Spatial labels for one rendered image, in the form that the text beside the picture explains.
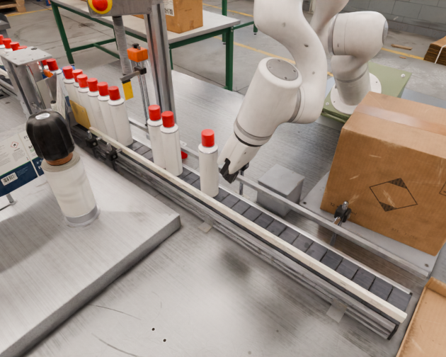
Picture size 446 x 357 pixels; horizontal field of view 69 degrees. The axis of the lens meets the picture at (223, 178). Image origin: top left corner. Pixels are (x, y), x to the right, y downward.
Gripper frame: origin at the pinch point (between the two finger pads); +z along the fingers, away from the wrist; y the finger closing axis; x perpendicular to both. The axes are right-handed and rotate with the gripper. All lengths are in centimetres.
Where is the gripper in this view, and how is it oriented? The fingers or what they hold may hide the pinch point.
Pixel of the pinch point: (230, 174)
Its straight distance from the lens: 81.1
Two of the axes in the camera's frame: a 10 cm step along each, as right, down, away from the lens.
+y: -6.5, 4.9, -5.9
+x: 7.1, 6.6, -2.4
